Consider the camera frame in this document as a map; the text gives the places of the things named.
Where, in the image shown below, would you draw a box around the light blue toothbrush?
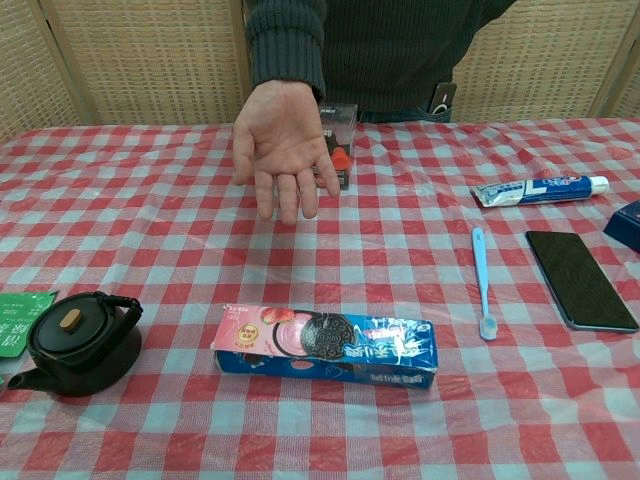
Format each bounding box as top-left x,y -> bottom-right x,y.
470,227 -> 500,342

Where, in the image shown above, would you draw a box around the black smartphone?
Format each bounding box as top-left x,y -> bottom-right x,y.
524,230 -> 640,333

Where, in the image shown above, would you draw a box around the blue pink cookie box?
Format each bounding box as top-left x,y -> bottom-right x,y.
210,301 -> 440,389

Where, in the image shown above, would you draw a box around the clear plastic package red items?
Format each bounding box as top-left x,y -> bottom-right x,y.
313,101 -> 360,194

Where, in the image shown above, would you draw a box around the phone in trouser pocket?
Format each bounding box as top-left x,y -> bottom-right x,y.
427,81 -> 458,116

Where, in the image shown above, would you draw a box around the person's dark sweater torso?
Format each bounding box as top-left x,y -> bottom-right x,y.
319,0 -> 517,124

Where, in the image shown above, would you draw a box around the red white checkered tablecloth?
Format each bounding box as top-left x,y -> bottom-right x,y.
0,116 -> 640,480

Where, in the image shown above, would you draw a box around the blue white toothpaste tube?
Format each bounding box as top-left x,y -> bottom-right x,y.
472,174 -> 611,209

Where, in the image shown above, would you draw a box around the dark knit sweater sleeve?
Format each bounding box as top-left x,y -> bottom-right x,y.
244,0 -> 328,102

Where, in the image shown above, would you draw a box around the black cast iron teapot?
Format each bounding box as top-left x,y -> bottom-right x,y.
6,291 -> 145,399

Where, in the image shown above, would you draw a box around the woven rattan screen panel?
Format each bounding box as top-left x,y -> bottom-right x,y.
40,0 -> 252,127
0,0 -> 84,145
588,0 -> 640,121
449,0 -> 637,124

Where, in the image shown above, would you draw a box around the person's right hand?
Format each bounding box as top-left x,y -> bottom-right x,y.
231,78 -> 343,225

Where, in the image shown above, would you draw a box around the dark blue box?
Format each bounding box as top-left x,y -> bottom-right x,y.
602,199 -> 640,254

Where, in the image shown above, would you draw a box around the green tea packet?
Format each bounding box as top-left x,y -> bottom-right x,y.
0,290 -> 61,360

